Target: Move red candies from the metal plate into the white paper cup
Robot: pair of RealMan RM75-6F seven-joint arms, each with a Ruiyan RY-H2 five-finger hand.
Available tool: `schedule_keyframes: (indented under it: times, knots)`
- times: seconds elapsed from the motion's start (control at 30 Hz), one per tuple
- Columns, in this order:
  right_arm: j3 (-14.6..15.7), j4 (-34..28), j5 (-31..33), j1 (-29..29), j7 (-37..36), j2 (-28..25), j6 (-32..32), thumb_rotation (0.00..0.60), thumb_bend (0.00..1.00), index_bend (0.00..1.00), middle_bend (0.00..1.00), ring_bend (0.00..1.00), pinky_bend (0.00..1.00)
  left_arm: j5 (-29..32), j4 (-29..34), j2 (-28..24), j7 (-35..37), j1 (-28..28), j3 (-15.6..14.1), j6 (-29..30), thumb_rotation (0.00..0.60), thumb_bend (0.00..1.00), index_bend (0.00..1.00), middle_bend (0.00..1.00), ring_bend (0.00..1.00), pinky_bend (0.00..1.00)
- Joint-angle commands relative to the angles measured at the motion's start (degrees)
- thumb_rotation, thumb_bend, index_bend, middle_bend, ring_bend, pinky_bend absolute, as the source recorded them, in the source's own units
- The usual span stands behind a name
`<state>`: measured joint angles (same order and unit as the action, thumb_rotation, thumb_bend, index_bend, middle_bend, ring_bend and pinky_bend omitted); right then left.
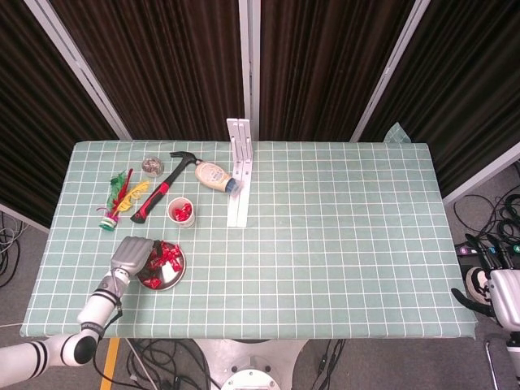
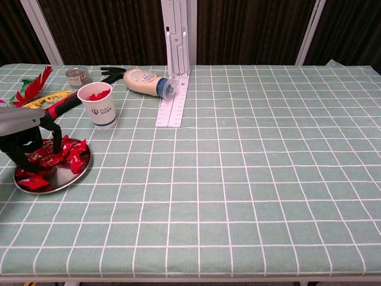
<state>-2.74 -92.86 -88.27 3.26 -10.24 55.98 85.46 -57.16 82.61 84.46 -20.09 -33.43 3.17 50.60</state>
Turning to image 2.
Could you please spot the white partition post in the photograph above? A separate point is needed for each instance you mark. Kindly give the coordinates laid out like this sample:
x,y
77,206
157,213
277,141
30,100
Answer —
x,y
41,29
309,29
190,29

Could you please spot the colourful feather shuttlecock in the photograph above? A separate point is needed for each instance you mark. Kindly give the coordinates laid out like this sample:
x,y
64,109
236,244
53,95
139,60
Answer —
x,y
35,85

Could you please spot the mayonnaise squeeze bottle blue cap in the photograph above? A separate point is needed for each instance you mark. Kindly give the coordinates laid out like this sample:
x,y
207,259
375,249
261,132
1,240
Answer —
x,y
140,79

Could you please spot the dark brown curtain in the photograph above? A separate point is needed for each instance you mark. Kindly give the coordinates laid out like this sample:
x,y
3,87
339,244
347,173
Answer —
x,y
104,29
253,29
15,29
351,29

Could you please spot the white paper cup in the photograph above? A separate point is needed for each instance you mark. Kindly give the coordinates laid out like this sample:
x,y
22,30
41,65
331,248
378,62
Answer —
x,y
101,113

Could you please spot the green checked tablecloth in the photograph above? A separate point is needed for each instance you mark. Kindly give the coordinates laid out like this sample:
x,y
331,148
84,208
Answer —
x,y
238,178

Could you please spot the small clear jar of clips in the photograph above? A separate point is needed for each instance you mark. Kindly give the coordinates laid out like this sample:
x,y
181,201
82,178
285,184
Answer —
x,y
77,77

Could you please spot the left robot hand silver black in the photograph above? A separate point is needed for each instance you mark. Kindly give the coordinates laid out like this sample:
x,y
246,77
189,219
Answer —
x,y
18,122

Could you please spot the red black claw hammer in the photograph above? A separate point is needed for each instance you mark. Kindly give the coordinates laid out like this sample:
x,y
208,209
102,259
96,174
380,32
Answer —
x,y
65,104

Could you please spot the round metal plate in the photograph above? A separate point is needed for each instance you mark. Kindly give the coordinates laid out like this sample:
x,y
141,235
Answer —
x,y
62,178

